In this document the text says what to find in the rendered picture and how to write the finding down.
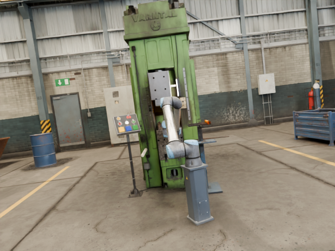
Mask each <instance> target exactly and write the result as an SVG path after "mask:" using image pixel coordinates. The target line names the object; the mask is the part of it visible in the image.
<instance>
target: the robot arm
mask: <svg viewBox="0 0 335 251"><path fill-rule="evenodd" d="M172 107H173V111H172ZM181 107H182V102H181V100H180V99H179V98H177V97H164V98H161V108H162V110H163V114H164V115H163V117H164V121H162V129H163V136H164V137H168V143H167V145H166V150H167V155H168V157H169V158H170V159H174V158H180V157H186V161H185V167H189V168H193V167H199V166H202V165H203V163H202V161H201V159H200V154H199V145H198V141H197V140H185V141H184V143H181V141H180V140H179V139H178V135H179V134H180V133H181V130H180V128H179V126H180V109H181Z"/></svg>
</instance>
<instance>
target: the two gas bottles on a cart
mask: <svg viewBox="0 0 335 251"><path fill-rule="evenodd" d="M315 81H316V82H315V84H314V85H313V87H310V88H311V91H310V92H309V94H308V95H309V96H306V100H307V97H309V109H308V108H307V110H316V109H318V108H321V104H322V100H321V96H320V85H319V84H317V82H318V83H319V81H320V80H319V79H318V80H315ZM305 89H306V88H305ZM307 89H309V88H307ZM305 95H306V91H305ZM306 105H307V101H306Z"/></svg>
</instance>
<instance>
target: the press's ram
mask: <svg viewBox="0 0 335 251"><path fill-rule="evenodd" d="M148 77H149V85H150V92H151V100H152V101H155V100H159V99H161V98H164V97H171V90H170V88H171V87H176V86H175V85H170V82H169V74H168V71H161V72H153V73H148Z"/></svg>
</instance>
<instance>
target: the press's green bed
mask: <svg viewBox="0 0 335 251"><path fill-rule="evenodd" d="M160 162H161V167H162V174H163V182H164V190H169V189H179V188H185V181H184V173H183V168H181V167H180V166H181V165H184V164H185V157H184V158H175V159H166V160H160Z"/></svg>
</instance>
